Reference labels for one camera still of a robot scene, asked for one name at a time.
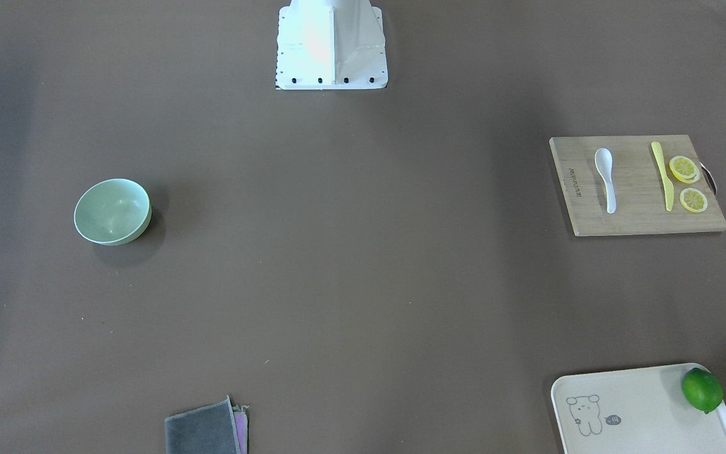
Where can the white ceramic spoon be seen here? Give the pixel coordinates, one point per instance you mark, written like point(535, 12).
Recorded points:
point(603, 159)

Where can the green bowl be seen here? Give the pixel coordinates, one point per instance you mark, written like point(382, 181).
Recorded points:
point(113, 212)

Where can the grey folded cloth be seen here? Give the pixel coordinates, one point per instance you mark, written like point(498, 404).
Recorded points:
point(217, 428)

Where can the bamboo cutting board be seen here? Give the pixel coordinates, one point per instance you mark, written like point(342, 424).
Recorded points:
point(639, 195)

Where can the yellow plastic knife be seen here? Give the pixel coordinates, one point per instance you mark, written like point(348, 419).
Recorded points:
point(667, 185)

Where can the stacked lemon slice top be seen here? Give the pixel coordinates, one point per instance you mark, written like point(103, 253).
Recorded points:
point(680, 162)

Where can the single lemon slice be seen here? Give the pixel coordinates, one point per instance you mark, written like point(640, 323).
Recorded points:
point(693, 200)

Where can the cream rabbit tray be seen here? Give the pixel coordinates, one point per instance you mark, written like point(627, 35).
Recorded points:
point(640, 410)

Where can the green lime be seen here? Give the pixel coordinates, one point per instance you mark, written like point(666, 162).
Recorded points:
point(702, 390)

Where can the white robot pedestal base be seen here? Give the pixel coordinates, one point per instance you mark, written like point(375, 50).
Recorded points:
point(331, 45)

